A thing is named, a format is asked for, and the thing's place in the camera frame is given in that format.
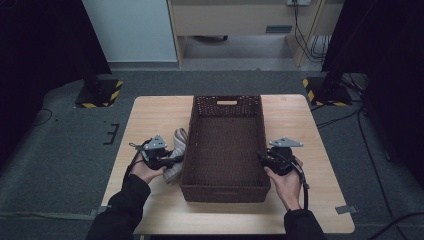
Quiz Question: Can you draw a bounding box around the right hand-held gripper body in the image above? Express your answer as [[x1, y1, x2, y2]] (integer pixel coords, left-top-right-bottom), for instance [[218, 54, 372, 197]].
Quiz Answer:
[[264, 136, 305, 177]]

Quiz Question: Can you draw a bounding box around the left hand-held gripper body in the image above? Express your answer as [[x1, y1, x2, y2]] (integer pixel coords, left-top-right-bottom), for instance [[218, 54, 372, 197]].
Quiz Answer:
[[141, 134, 175, 171]]

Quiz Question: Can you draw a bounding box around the grey striped towel brown trim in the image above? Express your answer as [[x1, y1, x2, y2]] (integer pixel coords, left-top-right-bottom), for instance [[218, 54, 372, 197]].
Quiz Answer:
[[162, 127, 190, 185]]

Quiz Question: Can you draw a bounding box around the brown woven basket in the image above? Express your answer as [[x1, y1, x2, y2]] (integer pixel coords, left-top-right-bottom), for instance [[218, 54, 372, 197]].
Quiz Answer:
[[179, 94, 272, 204]]

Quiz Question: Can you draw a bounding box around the person's left hand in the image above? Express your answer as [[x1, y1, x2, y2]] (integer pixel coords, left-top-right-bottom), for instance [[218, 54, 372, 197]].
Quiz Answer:
[[129, 159, 167, 185]]

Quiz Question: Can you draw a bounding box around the person's right hand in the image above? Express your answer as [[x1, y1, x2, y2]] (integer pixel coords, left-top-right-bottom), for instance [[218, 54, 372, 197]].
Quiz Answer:
[[264, 157, 305, 212]]

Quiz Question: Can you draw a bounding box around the grey tape strip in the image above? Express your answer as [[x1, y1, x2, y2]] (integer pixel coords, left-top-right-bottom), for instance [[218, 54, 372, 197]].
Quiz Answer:
[[334, 204, 360, 215], [89, 205, 108, 217]]

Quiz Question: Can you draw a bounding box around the black stand base striped edge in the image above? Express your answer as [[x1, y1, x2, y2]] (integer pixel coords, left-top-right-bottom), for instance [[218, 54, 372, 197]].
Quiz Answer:
[[301, 75, 354, 108], [74, 74, 124, 109]]

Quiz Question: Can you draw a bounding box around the beige wooden desk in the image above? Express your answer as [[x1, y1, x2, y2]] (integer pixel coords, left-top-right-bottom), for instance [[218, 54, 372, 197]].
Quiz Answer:
[[166, 0, 346, 69]]

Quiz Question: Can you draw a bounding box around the black curtain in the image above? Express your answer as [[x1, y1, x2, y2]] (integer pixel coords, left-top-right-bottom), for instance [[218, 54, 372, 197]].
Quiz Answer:
[[321, 0, 424, 188], [0, 0, 113, 168]]

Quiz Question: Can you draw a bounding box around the left hand-held gripper black cable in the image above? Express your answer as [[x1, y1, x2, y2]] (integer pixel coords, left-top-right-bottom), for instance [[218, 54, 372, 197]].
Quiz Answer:
[[123, 141, 149, 183]]

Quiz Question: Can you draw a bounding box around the hand-held gripper black cable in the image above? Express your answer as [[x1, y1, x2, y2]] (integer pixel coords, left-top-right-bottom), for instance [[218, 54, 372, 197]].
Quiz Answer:
[[123, 141, 149, 183], [284, 151, 311, 211]]

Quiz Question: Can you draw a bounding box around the right hand-held gripper black cable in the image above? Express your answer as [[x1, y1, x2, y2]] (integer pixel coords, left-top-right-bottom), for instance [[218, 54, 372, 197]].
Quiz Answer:
[[284, 151, 311, 211]]

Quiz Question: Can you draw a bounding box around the black floor cable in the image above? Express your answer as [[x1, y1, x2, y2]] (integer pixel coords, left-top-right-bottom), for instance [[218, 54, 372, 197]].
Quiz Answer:
[[357, 108, 401, 240], [366, 212, 424, 240], [31, 108, 54, 127], [314, 105, 364, 130]]

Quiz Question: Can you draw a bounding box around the black hanging cable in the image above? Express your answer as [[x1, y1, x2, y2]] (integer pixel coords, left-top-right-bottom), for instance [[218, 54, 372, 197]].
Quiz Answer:
[[309, 34, 333, 64], [292, 3, 323, 64]]

